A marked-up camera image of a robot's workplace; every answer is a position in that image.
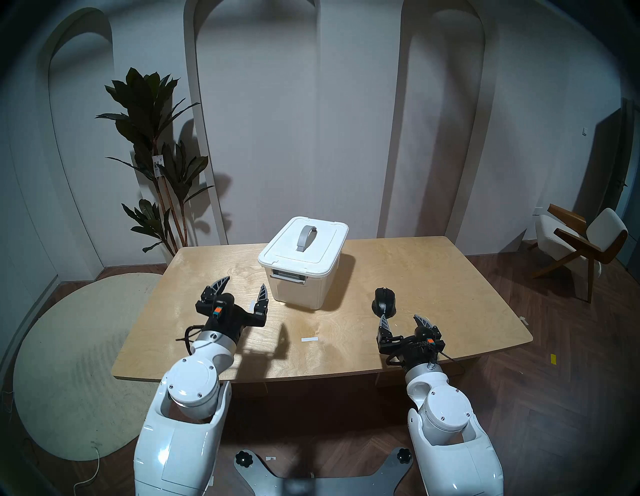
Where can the dark blue door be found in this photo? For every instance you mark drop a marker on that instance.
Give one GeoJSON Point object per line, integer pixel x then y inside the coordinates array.
{"type": "Point", "coordinates": [632, 200]}

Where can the light wooden table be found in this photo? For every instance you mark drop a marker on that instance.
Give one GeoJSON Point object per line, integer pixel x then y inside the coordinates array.
{"type": "Point", "coordinates": [425, 280]}

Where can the black star knob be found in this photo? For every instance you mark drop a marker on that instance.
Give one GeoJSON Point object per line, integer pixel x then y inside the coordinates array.
{"type": "Point", "coordinates": [404, 455]}
{"type": "Point", "coordinates": [244, 458]}

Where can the clear plastic storage container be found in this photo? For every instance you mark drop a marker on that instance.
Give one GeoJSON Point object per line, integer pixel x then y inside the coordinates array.
{"type": "Point", "coordinates": [300, 295]}

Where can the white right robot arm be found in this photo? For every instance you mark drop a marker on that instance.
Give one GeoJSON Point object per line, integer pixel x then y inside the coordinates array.
{"type": "Point", "coordinates": [445, 410]}

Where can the round beige rug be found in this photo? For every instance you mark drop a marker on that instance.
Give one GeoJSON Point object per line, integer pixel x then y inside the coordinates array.
{"type": "Point", "coordinates": [65, 350]}

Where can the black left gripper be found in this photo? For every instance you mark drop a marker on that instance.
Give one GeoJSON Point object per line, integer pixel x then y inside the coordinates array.
{"type": "Point", "coordinates": [225, 317]}

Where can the white wooden armchair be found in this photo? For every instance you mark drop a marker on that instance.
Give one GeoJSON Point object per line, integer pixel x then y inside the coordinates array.
{"type": "Point", "coordinates": [555, 235]}

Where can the black computer mouse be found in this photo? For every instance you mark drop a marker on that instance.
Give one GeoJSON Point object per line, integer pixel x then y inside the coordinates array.
{"type": "Point", "coordinates": [384, 300]}

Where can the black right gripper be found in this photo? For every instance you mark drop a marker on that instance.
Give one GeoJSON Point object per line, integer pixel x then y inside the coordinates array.
{"type": "Point", "coordinates": [415, 350]}

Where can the white plant tag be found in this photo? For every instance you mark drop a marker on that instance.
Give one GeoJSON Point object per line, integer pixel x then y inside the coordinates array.
{"type": "Point", "coordinates": [158, 166]}

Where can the grey metal robot base plate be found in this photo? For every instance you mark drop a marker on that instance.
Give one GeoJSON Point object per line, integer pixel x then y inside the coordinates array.
{"type": "Point", "coordinates": [320, 485]}

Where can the tall dark green plant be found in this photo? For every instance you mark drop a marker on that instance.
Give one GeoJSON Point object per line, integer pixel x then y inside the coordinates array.
{"type": "Point", "coordinates": [145, 100]}

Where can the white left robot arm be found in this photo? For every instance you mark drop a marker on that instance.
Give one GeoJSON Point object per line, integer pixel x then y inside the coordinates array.
{"type": "Point", "coordinates": [192, 385]}

